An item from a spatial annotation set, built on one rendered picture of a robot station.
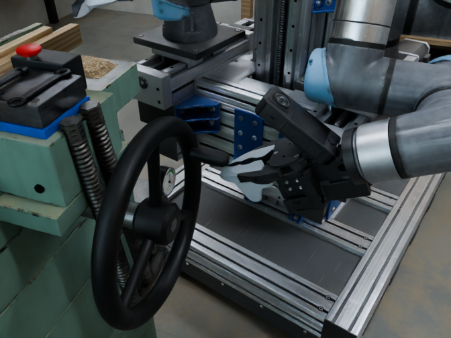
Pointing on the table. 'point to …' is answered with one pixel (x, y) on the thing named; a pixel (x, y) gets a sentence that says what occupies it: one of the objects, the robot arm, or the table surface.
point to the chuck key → (14, 76)
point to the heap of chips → (96, 66)
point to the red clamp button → (28, 49)
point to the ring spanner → (37, 88)
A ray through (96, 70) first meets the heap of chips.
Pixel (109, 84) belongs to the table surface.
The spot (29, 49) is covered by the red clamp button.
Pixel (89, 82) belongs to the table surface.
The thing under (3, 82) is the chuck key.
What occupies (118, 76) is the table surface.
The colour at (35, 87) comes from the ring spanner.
